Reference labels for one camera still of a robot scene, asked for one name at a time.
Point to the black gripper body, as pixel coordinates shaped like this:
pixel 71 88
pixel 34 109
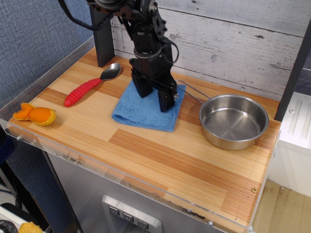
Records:
pixel 155 66

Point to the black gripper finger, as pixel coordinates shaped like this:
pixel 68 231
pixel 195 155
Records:
pixel 142 86
pixel 167 98

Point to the blue towel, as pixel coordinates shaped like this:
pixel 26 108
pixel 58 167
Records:
pixel 132 110

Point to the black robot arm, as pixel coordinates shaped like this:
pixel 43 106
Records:
pixel 141 19

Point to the clear acrylic table guard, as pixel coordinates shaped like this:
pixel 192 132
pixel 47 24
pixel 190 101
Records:
pixel 181 170

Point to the orange plush fish toy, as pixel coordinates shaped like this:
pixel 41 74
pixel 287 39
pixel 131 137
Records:
pixel 38 115

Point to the silver button control panel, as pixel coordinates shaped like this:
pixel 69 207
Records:
pixel 123 218

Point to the white ribbed appliance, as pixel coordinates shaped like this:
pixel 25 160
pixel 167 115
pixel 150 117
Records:
pixel 290 166

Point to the yellow and black bag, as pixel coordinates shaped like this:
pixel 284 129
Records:
pixel 28 227

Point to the spoon with red handle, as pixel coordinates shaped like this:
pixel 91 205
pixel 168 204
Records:
pixel 108 74

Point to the dark left vertical post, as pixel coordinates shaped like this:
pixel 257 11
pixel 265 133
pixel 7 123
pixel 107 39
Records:
pixel 102 38

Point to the dark vertical post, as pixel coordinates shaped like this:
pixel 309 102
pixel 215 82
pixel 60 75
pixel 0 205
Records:
pixel 295 74
pixel 102 38

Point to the steel pan with wire handle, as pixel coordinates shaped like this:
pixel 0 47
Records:
pixel 230 121

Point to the dark right vertical post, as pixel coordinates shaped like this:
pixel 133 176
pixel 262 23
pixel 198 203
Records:
pixel 295 74

